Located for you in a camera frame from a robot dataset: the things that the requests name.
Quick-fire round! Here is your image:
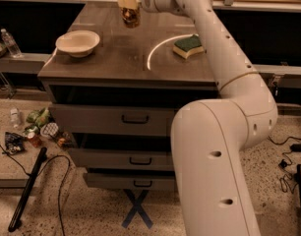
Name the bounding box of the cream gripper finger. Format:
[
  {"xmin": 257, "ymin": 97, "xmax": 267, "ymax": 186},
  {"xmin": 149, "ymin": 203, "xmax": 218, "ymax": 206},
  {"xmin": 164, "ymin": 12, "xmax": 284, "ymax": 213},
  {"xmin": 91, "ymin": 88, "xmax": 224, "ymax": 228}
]
[{"xmin": 117, "ymin": 0, "xmax": 139, "ymax": 10}]

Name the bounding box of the orange patterned drink can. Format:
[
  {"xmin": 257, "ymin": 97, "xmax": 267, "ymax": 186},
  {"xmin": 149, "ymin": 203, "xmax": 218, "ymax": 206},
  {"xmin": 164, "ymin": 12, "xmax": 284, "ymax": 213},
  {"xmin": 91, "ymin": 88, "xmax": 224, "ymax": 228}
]
[{"xmin": 120, "ymin": 7, "xmax": 140, "ymax": 29}]

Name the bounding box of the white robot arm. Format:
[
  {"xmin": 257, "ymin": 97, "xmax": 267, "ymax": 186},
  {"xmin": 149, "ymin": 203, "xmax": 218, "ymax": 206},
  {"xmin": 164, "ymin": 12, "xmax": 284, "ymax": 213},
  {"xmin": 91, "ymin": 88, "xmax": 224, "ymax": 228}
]
[{"xmin": 118, "ymin": 0, "xmax": 277, "ymax": 236}]

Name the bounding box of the white paper bowl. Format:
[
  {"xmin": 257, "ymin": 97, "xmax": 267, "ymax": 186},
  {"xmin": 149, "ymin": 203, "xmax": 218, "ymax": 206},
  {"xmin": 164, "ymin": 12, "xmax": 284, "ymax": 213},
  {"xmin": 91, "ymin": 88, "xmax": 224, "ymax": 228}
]
[{"xmin": 55, "ymin": 30, "xmax": 100, "ymax": 58}]

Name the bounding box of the red can on floor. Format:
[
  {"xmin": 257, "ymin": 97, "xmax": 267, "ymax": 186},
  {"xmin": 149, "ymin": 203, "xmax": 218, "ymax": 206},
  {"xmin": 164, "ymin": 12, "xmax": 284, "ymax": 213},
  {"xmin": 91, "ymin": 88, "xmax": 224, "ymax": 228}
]
[{"xmin": 27, "ymin": 132, "xmax": 42, "ymax": 148}]

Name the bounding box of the green and yellow sponge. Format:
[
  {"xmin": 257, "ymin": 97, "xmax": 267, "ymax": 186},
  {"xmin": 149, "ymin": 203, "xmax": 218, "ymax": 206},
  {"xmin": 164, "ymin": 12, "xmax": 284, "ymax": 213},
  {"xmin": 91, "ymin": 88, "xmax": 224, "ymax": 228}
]
[{"xmin": 173, "ymin": 34, "xmax": 205, "ymax": 59}]

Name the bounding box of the grey drawer cabinet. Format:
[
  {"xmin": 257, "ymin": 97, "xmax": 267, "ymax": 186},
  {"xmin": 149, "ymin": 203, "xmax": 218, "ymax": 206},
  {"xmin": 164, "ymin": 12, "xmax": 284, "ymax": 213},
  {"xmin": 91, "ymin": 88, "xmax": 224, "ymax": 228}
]
[{"xmin": 39, "ymin": 3, "xmax": 217, "ymax": 178}]

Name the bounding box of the grey side shelf left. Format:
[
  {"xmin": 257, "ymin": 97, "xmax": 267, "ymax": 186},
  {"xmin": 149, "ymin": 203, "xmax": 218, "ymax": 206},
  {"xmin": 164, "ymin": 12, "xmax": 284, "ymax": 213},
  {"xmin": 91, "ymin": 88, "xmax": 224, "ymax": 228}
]
[{"xmin": 0, "ymin": 53, "xmax": 50, "ymax": 74}]

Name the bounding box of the clear plastic water bottle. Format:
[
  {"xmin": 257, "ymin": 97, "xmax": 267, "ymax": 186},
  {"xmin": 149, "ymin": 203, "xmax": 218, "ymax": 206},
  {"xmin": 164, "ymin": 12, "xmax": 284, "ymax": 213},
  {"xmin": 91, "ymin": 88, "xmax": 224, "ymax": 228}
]
[{"xmin": 1, "ymin": 29, "xmax": 23, "ymax": 58}]

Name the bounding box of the top grey drawer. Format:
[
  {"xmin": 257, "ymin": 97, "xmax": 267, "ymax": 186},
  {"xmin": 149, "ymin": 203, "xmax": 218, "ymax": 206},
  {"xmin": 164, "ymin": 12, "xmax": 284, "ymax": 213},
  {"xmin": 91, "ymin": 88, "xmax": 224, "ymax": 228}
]
[{"xmin": 49, "ymin": 104, "xmax": 174, "ymax": 137}]

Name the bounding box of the grey drawer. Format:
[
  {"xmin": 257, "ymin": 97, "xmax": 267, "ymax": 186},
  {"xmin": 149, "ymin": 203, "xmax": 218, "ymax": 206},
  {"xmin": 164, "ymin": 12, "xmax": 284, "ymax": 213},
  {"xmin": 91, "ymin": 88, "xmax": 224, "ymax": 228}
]
[
  {"xmin": 84, "ymin": 173, "xmax": 176, "ymax": 191},
  {"xmin": 49, "ymin": 104, "xmax": 174, "ymax": 137},
  {"xmin": 69, "ymin": 148, "xmax": 173, "ymax": 171}
]

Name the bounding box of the green snack bag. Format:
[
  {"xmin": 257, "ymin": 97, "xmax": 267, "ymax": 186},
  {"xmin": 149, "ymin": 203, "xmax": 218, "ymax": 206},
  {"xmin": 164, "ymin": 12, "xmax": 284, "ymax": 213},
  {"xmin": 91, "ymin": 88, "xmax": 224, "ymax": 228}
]
[{"xmin": 26, "ymin": 108, "xmax": 51, "ymax": 128}]

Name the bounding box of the white patterned cup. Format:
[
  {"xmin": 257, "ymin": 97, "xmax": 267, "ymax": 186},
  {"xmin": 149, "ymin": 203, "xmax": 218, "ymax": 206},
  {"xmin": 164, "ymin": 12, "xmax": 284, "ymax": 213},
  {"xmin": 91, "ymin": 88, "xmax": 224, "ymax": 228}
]
[{"xmin": 40, "ymin": 122, "xmax": 59, "ymax": 139}]

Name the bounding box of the small plastic bottle on floor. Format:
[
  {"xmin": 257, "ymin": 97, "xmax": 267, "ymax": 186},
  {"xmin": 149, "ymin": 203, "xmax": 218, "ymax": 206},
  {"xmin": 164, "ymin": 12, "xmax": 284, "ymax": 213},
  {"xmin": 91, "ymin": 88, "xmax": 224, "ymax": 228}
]
[{"xmin": 10, "ymin": 108, "xmax": 22, "ymax": 128}]

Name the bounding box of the middle grey drawer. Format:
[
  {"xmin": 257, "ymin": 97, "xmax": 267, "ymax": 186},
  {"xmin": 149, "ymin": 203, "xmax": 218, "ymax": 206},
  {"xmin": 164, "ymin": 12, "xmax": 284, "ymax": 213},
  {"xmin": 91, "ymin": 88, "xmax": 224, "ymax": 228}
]
[{"xmin": 69, "ymin": 148, "xmax": 173, "ymax": 171}]

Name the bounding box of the bottom grey drawer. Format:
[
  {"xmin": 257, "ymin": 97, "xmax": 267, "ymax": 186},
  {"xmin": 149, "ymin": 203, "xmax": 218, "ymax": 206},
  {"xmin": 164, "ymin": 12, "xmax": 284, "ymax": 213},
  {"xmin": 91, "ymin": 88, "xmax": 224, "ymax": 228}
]
[{"xmin": 84, "ymin": 173, "xmax": 176, "ymax": 191}]

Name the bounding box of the dark blue snack bag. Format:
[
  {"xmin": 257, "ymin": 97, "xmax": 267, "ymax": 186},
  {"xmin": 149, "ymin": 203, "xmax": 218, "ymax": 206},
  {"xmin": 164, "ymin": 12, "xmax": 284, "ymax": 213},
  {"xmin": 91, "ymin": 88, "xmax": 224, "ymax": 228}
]
[{"xmin": 5, "ymin": 132, "xmax": 25, "ymax": 154}]

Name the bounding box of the black bar left floor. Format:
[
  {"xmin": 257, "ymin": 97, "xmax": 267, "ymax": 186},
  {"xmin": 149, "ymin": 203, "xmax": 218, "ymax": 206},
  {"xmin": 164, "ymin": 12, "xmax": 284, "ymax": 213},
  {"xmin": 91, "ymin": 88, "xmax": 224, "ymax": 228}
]
[{"xmin": 8, "ymin": 147, "xmax": 47, "ymax": 232}]

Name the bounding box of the blue tape cross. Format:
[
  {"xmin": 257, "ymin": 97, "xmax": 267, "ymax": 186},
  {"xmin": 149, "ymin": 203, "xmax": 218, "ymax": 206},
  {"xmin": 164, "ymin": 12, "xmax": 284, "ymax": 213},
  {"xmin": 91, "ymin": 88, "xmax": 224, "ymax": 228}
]
[{"xmin": 122, "ymin": 189, "xmax": 153, "ymax": 229}]

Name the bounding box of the black cable left floor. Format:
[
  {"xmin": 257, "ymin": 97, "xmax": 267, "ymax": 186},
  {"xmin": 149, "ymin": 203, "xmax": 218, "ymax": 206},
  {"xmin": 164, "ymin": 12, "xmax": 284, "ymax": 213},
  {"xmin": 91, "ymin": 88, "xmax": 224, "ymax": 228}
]
[{"xmin": 0, "ymin": 135, "xmax": 72, "ymax": 236}]

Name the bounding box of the black cable floor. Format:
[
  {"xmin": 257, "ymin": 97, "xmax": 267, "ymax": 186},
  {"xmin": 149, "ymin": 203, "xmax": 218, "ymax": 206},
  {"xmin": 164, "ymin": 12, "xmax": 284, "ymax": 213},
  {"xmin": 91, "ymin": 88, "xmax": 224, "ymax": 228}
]
[
  {"xmin": 0, "ymin": 135, "xmax": 72, "ymax": 236},
  {"xmin": 268, "ymin": 135, "xmax": 301, "ymax": 194}
]

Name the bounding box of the black cable right floor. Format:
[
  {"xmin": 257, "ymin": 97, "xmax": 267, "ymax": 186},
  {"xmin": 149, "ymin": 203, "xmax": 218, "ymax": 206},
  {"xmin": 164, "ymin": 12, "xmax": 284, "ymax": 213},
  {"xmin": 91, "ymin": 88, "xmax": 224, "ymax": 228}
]
[{"xmin": 268, "ymin": 135, "xmax": 301, "ymax": 194}]

